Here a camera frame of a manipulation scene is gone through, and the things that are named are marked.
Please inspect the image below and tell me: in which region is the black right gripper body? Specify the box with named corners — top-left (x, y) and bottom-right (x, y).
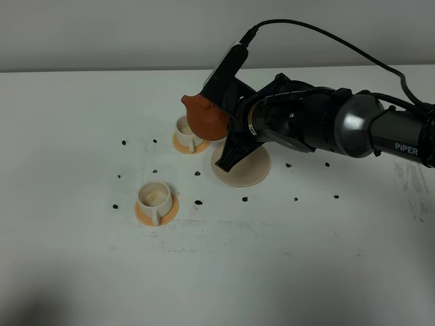
top-left (201, 73), bottom-right (315, 153)

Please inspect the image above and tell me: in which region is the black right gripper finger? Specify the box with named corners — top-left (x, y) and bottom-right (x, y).
top-left (215, 131), bottom-right (264, 173)

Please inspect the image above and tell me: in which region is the brown clay teapot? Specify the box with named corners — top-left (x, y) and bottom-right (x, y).
top-left (181, 94), bottom-right (229, 141)

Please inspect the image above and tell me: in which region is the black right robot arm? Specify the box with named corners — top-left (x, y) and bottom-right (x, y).
top-left (201, 73), bottom-right (434, 172)

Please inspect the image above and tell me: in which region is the beige round teapot coaster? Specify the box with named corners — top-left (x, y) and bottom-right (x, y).
top-left (211, 143), bottom-right (271, 187)

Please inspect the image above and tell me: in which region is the orange far saucer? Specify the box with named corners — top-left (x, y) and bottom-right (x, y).
top-left (172, 133), bottom-right (210, 155)

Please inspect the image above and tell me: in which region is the orange saucer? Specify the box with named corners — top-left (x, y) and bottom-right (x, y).
top-left (135, 194), bottom-right (179, 227)
top-left (172, 133), bottom-right (210, 155)

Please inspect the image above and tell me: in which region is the white far teacup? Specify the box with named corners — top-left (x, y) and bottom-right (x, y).
top-left (175, 116), bottom-right (205, 153)

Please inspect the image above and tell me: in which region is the white teacup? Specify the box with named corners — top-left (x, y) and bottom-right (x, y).
top-left (175, 116), bottom-right (205, 153)
top-left (135, 181), bottom-right (173, 226)

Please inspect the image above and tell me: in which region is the white near teacup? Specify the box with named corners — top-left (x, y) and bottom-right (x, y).
top-left (135, 181), bottom-right (173, 226)

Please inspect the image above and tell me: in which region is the orange near saucer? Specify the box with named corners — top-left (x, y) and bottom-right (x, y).
top-left (135, 194), bottom-right (179, 227)

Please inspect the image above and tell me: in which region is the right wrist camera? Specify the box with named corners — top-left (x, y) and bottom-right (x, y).
top-left (200, 43), bottom-right (249, 107)

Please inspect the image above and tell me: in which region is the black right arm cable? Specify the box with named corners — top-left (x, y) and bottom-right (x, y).
top-left (239, 19), bottom-right (435, 113)

